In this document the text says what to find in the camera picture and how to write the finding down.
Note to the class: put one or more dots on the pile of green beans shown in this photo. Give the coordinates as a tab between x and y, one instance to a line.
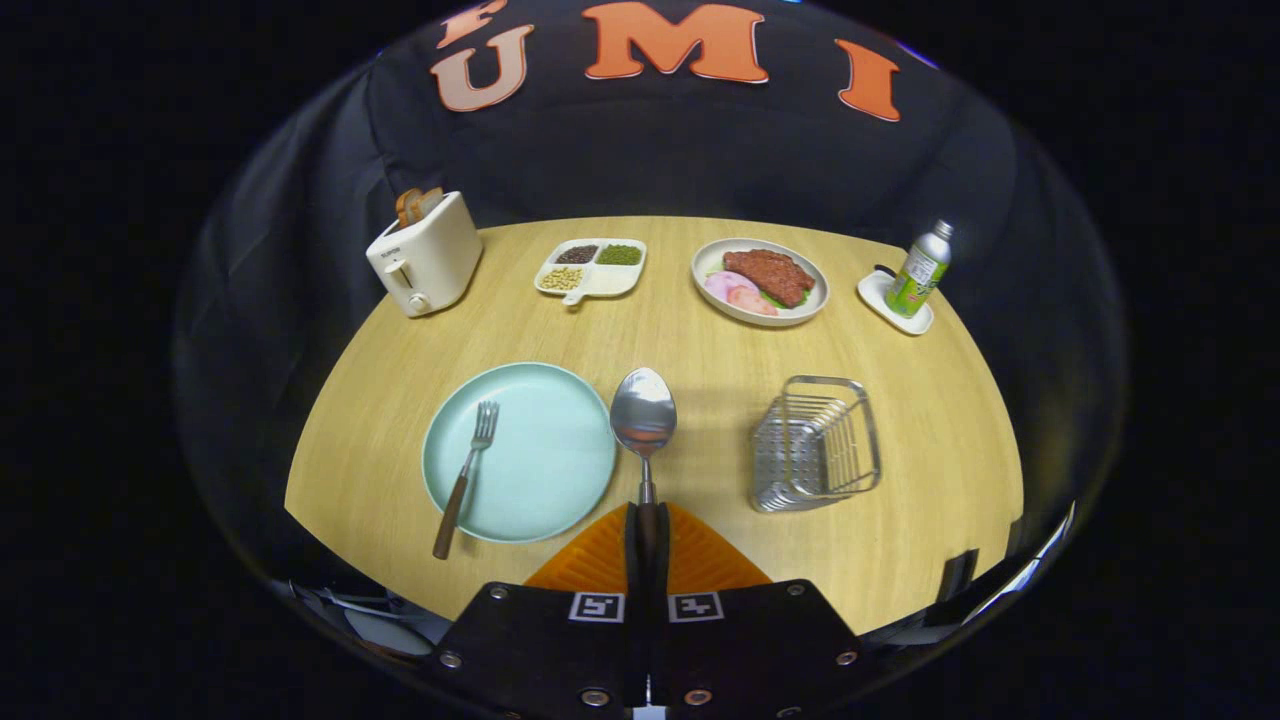
620	254

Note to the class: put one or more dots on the white round dinner plate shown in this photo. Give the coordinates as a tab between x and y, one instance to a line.
705	262

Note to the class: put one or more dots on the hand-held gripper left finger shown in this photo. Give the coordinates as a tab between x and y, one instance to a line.
540	650

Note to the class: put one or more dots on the silver bottle with green label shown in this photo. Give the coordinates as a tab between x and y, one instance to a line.
917	275

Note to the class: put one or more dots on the pile of dark beans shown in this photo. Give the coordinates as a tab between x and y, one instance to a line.
577	254

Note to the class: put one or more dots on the pink ham slices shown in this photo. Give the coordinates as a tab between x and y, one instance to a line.
735	290

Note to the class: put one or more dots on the black backdrop cloth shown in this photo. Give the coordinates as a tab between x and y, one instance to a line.
650	160

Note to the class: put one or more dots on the light blue round plate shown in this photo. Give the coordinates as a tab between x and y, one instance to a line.
545	460

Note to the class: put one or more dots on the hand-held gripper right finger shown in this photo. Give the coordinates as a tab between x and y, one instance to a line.
750	650

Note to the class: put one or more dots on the pile of yellow soybeans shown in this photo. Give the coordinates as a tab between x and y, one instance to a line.
562	278

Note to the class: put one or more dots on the white square coaster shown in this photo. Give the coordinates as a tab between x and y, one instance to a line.
878	295

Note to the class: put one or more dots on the toasted bread slice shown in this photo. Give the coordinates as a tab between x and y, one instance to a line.
408	208
432	198

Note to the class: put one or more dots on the white divided snack dish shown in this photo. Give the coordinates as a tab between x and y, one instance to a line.
610	280

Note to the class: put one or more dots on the cream white toaster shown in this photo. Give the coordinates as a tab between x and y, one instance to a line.
430	260

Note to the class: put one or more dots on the brown meat steak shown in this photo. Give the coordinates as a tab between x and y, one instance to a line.
768	275

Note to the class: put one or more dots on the green lettuce leaf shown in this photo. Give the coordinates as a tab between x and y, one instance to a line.
773	299

